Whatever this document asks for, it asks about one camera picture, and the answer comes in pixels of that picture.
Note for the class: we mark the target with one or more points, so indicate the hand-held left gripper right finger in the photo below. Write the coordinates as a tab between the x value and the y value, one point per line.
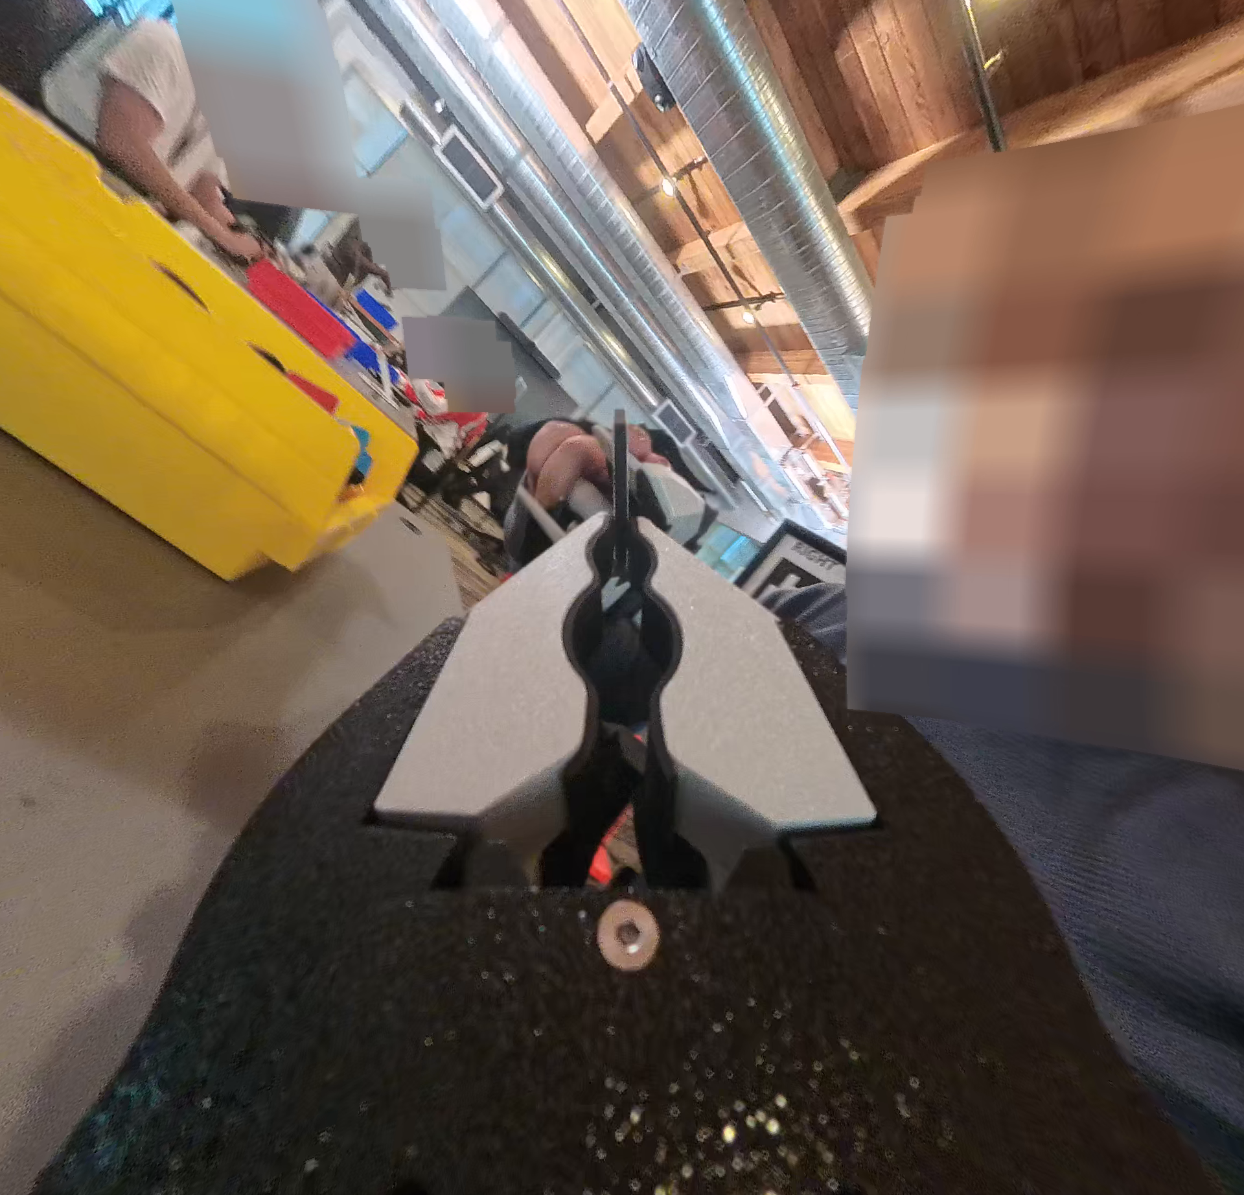
758	719

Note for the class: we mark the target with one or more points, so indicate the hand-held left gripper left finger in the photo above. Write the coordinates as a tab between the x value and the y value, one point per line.
486	719

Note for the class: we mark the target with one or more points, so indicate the thin black piece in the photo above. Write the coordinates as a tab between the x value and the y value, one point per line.
622	476

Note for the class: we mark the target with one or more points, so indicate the person's right hand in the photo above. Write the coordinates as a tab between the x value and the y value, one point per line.
568	461

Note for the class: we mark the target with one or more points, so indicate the small blue bin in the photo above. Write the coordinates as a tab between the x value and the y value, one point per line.
373	325

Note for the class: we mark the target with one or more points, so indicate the red plastic bin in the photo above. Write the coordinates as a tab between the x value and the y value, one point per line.
296	306

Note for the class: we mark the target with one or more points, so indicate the yellow plastic bin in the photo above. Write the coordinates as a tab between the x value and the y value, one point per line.
146	389

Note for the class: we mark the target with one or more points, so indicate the thin silver air duct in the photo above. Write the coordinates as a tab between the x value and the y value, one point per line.
544	203

